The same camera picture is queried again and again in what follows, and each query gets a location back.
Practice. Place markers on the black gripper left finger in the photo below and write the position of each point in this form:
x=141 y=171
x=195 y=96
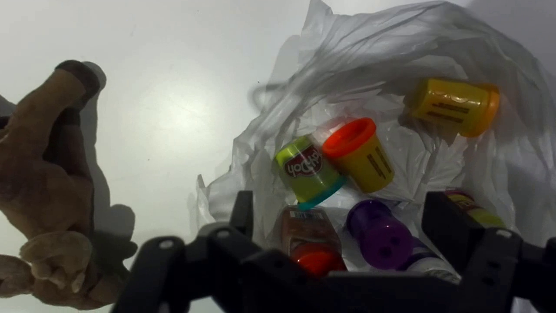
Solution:
x=242 y=216

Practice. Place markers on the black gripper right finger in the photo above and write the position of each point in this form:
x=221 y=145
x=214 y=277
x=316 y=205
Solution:
x=466 y=244

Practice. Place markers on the brown orange-cap spice bottle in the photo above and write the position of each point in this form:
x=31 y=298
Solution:
x=309 y=239

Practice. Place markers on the purple cap shaker bottle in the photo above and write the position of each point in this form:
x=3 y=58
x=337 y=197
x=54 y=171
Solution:
x=381 y=237

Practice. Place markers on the brown plush moose toy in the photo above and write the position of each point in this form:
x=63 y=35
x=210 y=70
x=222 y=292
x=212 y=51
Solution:
x=47 y=193

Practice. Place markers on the white jar blue lid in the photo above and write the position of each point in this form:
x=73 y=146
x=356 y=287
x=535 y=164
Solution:
x=434 y=266

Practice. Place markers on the yellow-green lid dough tub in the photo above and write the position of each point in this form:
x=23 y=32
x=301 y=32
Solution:
x=474 y=211

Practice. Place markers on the green teal-lid dough tub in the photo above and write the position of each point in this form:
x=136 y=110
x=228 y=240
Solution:
x=308 y=172

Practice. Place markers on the yellow red-lid dough tub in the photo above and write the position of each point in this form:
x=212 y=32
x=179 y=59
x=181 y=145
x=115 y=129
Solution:
x=356 y=150

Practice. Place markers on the white plastic bag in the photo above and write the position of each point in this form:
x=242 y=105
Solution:
x=370 y=65

